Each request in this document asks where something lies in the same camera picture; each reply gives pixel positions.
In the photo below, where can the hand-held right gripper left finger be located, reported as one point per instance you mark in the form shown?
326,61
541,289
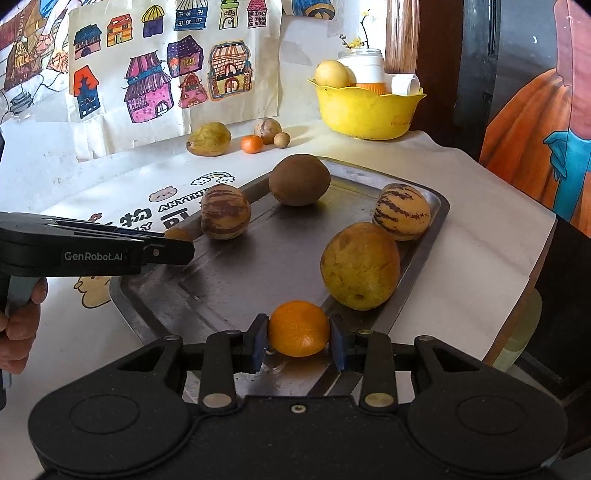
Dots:
258,344

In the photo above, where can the pale green container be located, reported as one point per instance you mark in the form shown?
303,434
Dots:
526,332

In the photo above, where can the coloured drawing with teddy bear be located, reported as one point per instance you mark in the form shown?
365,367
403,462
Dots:
309,8

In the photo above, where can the yellow-green pear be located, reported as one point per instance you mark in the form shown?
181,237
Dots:
208,138

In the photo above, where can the large brown round fruit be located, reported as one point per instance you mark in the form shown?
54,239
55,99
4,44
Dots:
299,180

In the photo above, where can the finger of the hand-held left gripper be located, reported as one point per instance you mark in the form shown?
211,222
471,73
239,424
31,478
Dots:
168,253

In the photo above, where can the brown wooden frame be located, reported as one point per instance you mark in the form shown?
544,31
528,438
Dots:
400,37

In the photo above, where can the dark door panel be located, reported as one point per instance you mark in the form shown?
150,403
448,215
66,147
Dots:
452,78

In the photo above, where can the white paper roll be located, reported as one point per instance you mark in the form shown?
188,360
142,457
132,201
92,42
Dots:
404,84

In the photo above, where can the person's left hand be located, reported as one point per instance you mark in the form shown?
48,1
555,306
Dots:
23,332

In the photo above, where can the yellow plastic bowl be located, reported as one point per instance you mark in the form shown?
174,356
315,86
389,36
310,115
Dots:
369,113

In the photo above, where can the wooden table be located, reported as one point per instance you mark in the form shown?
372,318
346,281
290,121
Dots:
521,318

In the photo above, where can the metal tray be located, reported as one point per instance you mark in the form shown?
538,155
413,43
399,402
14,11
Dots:
240,272

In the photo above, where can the large pale striped pepino melon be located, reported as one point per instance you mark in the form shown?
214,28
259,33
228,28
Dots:
401,211

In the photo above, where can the large yellow knobby pear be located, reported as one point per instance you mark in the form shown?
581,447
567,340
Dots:
360,265

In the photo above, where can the wall poster orange dress figure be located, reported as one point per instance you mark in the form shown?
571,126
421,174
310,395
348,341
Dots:
545,138

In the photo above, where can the small orange tangerine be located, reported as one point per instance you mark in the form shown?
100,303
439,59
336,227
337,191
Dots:
251,144

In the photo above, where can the dark furniture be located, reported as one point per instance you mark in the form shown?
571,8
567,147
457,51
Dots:
568,323

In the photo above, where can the brownish round fruit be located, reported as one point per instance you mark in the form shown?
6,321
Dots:
268,130

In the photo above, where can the orange ribbed cup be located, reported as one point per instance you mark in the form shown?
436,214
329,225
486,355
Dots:
371,87

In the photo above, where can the coloured drawing with fan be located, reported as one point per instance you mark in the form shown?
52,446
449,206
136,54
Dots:
32,50

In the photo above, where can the small tan round fruit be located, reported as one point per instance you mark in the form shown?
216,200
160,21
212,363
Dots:
281,140

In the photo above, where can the white jar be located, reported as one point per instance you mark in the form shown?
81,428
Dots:
362,67

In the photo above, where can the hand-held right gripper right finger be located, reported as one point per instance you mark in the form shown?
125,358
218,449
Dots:
339,344

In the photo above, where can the houses drawing on paper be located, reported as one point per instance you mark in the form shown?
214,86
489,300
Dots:
175,78

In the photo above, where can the dark striped pepino melon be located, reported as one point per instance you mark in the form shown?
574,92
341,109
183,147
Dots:
225,212

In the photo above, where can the yellow fruit in bowl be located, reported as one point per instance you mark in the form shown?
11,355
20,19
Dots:
331,74

